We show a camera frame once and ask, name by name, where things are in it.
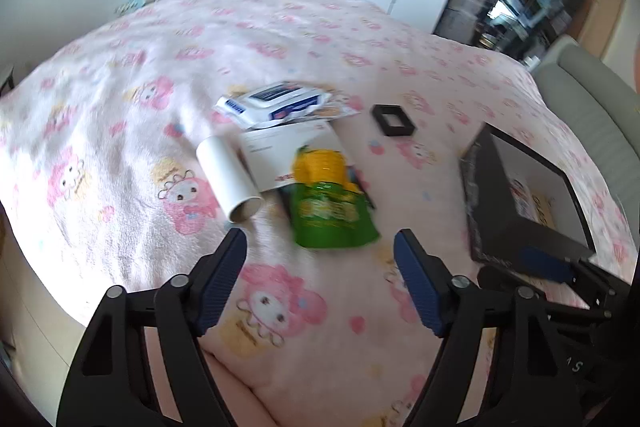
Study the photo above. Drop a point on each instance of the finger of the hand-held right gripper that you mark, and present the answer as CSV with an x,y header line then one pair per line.
x,y
500,279
545,264

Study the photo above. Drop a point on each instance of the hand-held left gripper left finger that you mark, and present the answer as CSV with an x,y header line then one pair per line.
x,y
220,279

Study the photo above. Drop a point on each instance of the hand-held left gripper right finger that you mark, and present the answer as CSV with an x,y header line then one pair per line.
x,y
420,287

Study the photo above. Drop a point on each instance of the large black box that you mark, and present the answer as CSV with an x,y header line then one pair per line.
x,y
492,197

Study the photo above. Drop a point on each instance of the white paper roll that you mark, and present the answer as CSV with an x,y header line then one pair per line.
x,y
225,172

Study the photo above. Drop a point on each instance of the green yellow snack bag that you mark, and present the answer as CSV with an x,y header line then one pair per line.
x,y
330,212

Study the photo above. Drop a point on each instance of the white envelope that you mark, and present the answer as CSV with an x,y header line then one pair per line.
x,y
280,152

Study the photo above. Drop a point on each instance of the grey chair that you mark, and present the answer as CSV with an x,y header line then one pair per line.
x,y
590,107

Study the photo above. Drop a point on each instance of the white blue wet wipes pack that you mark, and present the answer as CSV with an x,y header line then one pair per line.
x,y
280,102

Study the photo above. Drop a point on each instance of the cartoon sticker card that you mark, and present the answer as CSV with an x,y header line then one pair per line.
x,y
344,107

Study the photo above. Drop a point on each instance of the pink printed blanket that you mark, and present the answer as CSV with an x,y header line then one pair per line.
x,y
300,57

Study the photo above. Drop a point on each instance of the small black square frame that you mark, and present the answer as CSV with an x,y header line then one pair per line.
x,y
380,121

